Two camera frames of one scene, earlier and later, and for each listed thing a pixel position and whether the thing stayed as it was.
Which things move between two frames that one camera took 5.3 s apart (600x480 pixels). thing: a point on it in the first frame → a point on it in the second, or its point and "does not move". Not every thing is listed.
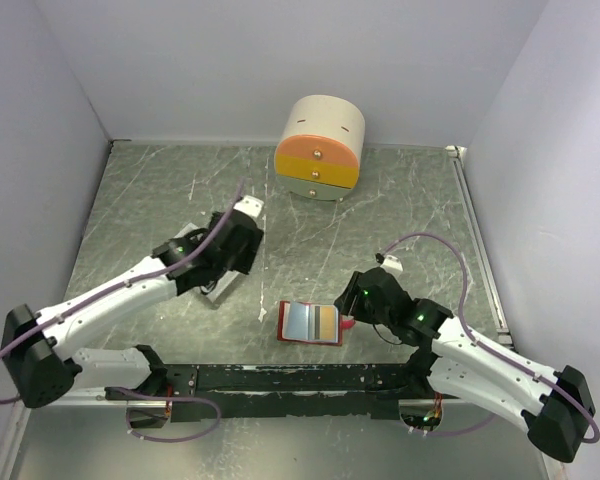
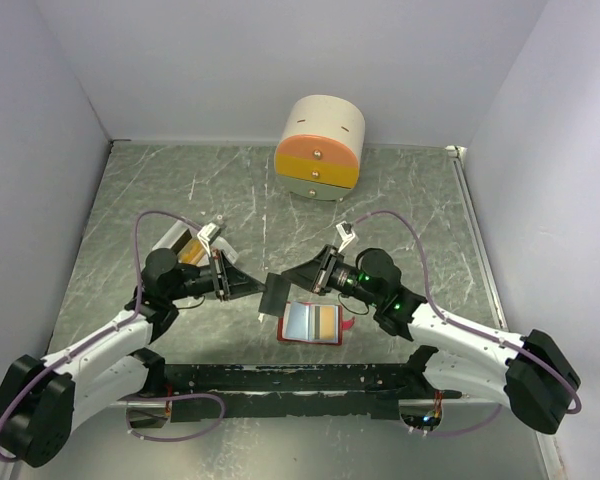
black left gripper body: x=243 y=262 → x=209 y=281
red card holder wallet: x=311 y=322 does not move
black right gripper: x=350 y=301 → x=315 y=274
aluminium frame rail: x=456 y=154 does not move
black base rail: x=204 y=391 does not move
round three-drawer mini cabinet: x=318 y=156 does not move
